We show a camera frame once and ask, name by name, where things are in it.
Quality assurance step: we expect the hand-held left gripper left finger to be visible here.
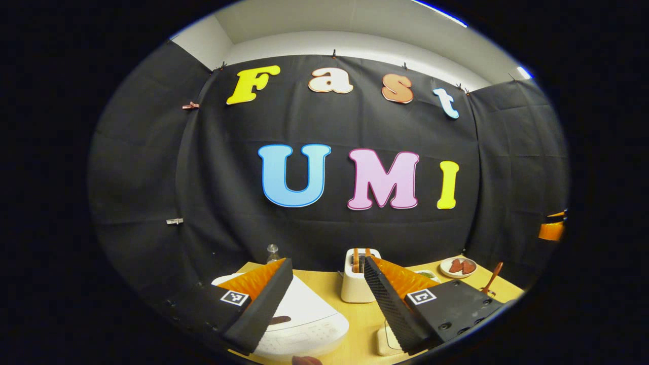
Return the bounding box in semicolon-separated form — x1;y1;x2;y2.
162;258;295;356

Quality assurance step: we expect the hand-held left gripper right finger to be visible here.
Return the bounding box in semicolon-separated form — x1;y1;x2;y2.
364;255;509;356

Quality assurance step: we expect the white rice cooker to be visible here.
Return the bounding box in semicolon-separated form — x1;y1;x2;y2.
211;273;351;362

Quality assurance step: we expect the brown wooden spoon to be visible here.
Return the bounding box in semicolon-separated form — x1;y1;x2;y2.
480;262;504;296

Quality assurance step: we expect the clear plastic rice box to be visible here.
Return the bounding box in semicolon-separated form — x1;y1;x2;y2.
376;321;407;357

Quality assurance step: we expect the white toaster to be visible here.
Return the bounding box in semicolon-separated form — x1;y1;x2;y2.
340;247;382;304

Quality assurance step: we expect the round white plate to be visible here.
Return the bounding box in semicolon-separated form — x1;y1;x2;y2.
439;256;478;279

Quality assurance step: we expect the long ceiling light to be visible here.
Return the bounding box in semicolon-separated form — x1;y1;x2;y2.
412;0;468;29

